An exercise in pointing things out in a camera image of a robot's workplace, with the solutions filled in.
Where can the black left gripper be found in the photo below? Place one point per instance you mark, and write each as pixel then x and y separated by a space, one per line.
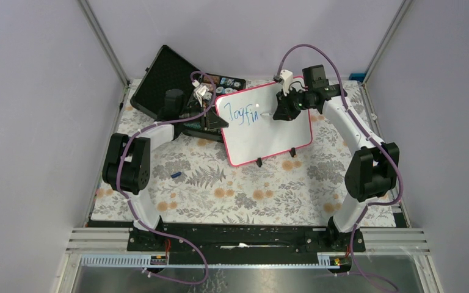
pixel 209 120

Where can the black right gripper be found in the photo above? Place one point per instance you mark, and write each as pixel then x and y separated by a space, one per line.
pixel 284 111

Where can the pink framed whiteboard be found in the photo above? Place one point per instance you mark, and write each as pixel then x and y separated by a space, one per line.
pixel 249 135

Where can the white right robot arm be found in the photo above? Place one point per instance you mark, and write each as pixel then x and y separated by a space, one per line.
pixel 373 169

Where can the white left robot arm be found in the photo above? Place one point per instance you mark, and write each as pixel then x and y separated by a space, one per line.
pixel 127 166

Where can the black poker chip case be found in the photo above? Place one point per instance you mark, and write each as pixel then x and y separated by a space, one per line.
pixel 167 86

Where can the floral tablecloth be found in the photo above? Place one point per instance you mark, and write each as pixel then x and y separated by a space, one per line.
pixel 303 190

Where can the blue clamp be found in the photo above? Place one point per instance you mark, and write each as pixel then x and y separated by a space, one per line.
pixel 359 77

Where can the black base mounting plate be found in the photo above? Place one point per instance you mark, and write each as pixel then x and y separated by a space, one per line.
pixel 196 243

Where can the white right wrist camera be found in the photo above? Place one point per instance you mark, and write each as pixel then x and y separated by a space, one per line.
pixel 285 78

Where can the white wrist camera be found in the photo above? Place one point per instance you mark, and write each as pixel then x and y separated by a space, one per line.
pixel 201 91
pixel 285 78

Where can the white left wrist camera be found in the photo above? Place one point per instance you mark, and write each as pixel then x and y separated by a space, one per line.
pixel 201 91

